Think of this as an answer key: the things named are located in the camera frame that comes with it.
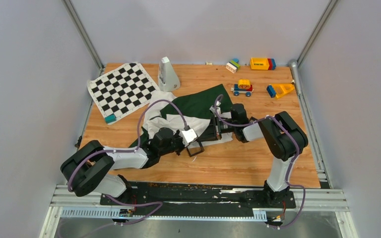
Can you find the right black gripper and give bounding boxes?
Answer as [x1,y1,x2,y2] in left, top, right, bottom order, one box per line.
[198,115,237,141]

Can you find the white green garment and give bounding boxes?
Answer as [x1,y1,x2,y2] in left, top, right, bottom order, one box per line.
[140,84,232,144]

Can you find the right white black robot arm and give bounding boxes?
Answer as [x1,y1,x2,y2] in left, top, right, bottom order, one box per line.
[197,104,308,207]

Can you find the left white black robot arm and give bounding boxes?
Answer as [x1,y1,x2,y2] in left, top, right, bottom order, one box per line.
[60,127,197,205]

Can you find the toy car with yellow top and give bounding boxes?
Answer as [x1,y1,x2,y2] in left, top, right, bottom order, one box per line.
[231,79,254,97]

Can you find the white wedge-shaped stand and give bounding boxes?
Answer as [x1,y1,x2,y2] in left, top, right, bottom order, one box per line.
[157,57,181,92]

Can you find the teal small block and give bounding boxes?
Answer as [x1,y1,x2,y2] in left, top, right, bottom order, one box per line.
[104,114,117,124]

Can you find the white green blue bricks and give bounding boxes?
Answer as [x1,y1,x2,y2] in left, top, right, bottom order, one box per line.
[226,58,241,73]

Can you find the checkerboard calibration sheet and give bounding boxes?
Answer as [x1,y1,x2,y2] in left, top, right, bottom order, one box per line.
[87,63,160,121]

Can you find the yellow blue toy scoop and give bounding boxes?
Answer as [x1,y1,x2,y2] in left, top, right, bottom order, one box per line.
[266,83,295,99]

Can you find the yellow red blue brick box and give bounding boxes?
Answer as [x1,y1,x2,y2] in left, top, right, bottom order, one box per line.
[250,58,276,70]

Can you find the grey metal pipe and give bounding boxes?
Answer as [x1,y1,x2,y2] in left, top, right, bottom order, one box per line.
[288,59,303,97]

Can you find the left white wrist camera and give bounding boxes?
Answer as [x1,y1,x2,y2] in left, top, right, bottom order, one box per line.
[180,128,198,147]

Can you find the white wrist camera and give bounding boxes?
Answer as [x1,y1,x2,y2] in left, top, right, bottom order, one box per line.
[210,101,221,117]
[180,128,198,147]

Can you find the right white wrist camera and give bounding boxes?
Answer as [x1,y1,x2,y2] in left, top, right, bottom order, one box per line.
[210,101,221,117]

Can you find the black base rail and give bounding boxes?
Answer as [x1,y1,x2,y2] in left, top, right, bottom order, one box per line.
[95,176,296,218]

